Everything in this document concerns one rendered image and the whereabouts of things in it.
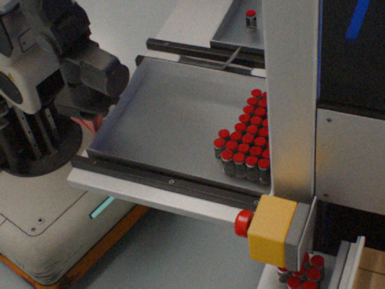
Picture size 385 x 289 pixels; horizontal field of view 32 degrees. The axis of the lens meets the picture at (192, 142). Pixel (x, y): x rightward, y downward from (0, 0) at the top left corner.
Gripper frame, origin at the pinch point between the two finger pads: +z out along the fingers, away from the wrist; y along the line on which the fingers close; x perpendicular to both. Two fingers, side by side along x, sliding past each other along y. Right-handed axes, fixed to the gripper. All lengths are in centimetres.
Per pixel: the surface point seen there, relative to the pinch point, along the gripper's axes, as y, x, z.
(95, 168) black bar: 3.5, -7.8, 1.0
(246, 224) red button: 36.7, -18.7, -10.6
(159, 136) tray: 10.9, 3.6, 2.3
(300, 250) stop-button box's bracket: 45, -20, -11
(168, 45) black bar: 3.2, 26.6, 0.4
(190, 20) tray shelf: 3.3, 37.7, 2.3
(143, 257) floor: -19, 24, 90
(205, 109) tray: 16.7, 12.7, 2.2
